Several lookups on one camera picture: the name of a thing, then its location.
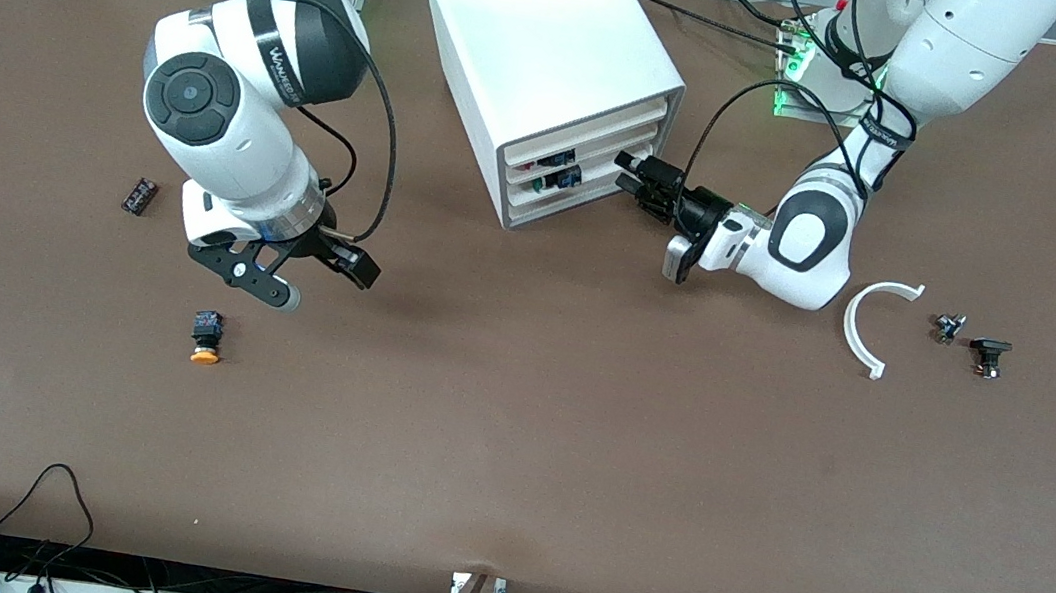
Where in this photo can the small metal pipe fitting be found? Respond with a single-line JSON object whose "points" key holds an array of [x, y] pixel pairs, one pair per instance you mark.
{"points": [[947, 328]]}

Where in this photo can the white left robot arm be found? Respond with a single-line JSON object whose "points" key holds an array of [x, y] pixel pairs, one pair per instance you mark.
{"points": [[962, 48]]}

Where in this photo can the white drawer cabinet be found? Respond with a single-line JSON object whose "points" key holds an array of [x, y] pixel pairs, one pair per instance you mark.
{"points": [[541, 26]]}

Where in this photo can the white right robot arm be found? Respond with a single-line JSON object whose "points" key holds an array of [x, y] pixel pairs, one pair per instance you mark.
{"points": [[236, 130]]}

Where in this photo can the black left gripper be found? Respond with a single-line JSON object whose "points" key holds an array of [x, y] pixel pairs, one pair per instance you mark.
{"points": [[698, 212]]}

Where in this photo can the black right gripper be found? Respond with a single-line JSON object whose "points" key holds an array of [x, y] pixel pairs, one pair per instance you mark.
{"points": [[329, 247]]}

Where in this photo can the white plastic drawer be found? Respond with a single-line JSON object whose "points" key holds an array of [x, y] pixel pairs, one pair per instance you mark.
{"points": [[614, 126], [591, 193], [611, 156]]}

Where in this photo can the push button with blue block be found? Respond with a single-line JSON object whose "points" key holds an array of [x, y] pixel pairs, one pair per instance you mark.
{"points": [[557, 158]]}

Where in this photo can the yellow mushroom push button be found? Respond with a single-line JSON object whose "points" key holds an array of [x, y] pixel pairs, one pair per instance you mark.
{"points": [[207, 333]]}

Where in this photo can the black switch component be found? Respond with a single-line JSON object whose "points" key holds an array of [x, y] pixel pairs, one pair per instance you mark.
{"points": [[990, 346]]}

